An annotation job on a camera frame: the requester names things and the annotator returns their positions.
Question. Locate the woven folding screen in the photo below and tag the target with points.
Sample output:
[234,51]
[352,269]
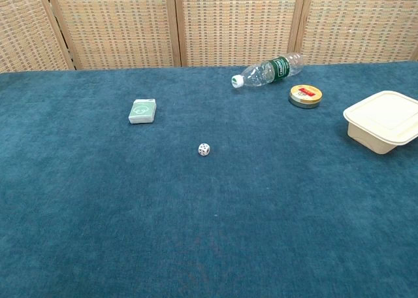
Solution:
[209,23]

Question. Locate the cream lidded food container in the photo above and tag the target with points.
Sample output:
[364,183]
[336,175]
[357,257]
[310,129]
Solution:
[382,120]

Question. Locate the clear plastic bottle green label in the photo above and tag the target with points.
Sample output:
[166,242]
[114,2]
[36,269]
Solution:
[267,71]

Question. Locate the blue table cloth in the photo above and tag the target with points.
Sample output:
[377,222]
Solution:
[183,213]

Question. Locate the round yellow tin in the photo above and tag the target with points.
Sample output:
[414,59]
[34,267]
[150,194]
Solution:
[305,96]

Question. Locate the small white dice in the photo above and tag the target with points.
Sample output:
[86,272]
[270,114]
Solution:
[204,149]

